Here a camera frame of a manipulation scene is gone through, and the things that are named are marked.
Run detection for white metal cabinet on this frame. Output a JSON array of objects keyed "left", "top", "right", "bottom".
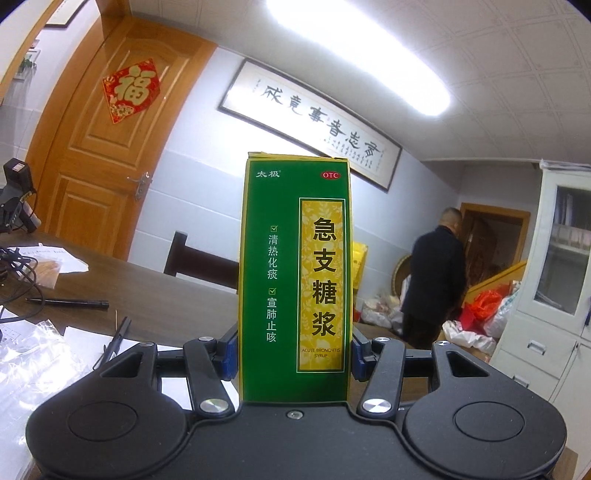
[{"left": 489, "top": 159, "right": 591, "bottom": 402}]

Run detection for black tangled cables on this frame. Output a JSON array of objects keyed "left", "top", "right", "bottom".
[{"left": 0, "top": 247, "right": 40, "bottom": 315}]

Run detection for white crumpled plastic bag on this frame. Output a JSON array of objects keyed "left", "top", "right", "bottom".
[{"left": 442, "top": 320, "right": 497, "bottom": 354}]

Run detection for yellow board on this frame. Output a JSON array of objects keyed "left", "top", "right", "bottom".
[{"left": 464, "top": 260, "right": 527, "bottom": 305}]

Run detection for yellow plastic bag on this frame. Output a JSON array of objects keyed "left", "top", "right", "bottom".
[{"left": 353, "top": 242, "right": 369, "bottom": 324}]

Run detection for metal door handle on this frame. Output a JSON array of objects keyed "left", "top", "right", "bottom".
[{"left": 127, "top": 172, "right": 153, "bottom": 200}]

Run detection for black clip pen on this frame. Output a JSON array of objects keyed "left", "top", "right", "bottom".
[{"left": 92, "top": 316, "right": 132, "bottom": 370}]

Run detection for green medicine box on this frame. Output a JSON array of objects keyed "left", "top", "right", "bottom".
[{"left": 238, "top": 151, "right": 354, "bottom": 403}]

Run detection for white crumpled paper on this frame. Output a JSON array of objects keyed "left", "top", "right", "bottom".
[{"left": 21, "top": 247, "right": 88, "bottom": 274}]

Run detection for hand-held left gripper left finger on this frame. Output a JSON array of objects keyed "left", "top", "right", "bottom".
[{"left": 99, "top": 323, "right": 240, "bottom": 418}]

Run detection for woven bamboo basket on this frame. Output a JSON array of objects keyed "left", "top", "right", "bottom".
[{"left": 392, "top": 254, "right": 415, "bottom": 302}]

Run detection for clear plastic bag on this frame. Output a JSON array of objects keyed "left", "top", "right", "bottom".
[{"left": 0, "top": 318, "right": 93, "bottom": 462}]

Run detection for red plastic bag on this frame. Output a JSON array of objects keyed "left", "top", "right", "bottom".
[{"left": 459, "top": 290, "right": 504, "bottom": 331}]

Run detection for brown paper packet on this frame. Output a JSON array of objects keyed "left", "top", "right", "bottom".
[{"left": 37, "top": 261, "right": 63, "bottom": 288}]

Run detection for slim black pen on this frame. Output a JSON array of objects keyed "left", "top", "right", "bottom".
[{"left": 25, "top": 298, "right": 110, "bottom": 309}]

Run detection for framed calligraphy scroll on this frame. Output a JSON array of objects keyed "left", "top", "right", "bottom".
[{"left": 218, "top": 58, "right": 403, "bottom": 192}]

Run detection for red diamond door decoration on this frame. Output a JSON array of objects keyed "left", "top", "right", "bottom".
[{"left": 102, "top": 58, "right": 161, "bottom": 124}]

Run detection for dark wooden chair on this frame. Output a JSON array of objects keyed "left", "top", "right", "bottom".
[{"left": 165, "top": 231, "right": 241, "bottom": 291}]

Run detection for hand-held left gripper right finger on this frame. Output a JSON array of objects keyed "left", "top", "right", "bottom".
[{"left": 351, "top": 332, "right": 492, "bottom": 418}]

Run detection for ceiling light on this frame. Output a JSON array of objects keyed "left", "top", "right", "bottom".
[{"left": 265, "top": 0, "right": 451, "bottom": 116}]

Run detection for carved wooden inner door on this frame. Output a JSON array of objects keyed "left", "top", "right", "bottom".
[{"left": 459, "top": 203, "right": 531, "bottom": 319}]

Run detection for black device on stand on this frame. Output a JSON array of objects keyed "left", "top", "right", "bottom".
[{"left": 0, "top": 158, "right": 42, "bottom": 234}]

